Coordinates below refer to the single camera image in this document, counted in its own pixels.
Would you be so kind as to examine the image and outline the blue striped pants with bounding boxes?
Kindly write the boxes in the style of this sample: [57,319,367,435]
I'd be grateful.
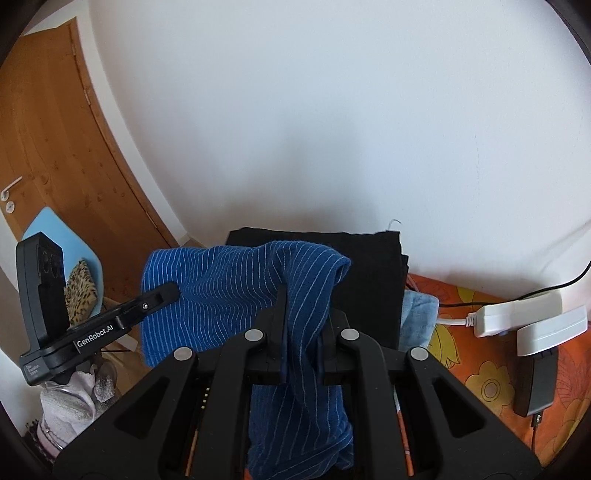
[140,240,357,480]

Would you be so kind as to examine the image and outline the metal door handle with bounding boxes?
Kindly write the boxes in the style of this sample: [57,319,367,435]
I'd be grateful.
[0,176,24,200]

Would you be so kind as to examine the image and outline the blue chair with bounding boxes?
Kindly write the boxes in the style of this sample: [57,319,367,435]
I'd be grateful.
[22,206,139,356]

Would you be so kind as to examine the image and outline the light blue folded cloth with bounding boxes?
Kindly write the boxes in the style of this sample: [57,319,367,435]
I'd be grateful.
[397,291,440,352]

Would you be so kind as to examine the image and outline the black charger adapter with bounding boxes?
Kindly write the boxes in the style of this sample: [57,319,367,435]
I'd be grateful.
[513,346,560,419]

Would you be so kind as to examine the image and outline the white power cable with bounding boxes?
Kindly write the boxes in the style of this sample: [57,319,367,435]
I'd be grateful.
[436,313,477,328]

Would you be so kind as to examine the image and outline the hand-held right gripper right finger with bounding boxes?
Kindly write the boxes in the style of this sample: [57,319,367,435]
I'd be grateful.
[318,310,542,480]

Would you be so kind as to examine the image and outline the white power strip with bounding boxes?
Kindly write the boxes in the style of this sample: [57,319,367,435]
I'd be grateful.
[465,292,565,339]
[516,305,589,357]

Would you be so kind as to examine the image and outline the orange floral bedsheet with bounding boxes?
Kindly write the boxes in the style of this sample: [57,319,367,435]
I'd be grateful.
[399,273,591,472]

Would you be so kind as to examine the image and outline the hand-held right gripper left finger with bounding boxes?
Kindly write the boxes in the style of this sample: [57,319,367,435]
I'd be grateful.
[52,282,291,480]

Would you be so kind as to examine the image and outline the black folded cloth yellow trim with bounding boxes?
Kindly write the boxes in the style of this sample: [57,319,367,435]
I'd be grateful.
[225,226,411,352]

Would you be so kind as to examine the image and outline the wooden door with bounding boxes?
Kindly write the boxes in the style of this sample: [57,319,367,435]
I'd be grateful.
[0,21,181,259]

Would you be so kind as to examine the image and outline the leopard print cushion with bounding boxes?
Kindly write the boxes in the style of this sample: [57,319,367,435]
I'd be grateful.
[64,259,99,326]

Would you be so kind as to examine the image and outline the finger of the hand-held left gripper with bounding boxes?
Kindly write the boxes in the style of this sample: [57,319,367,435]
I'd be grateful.
[119,282,181,326]

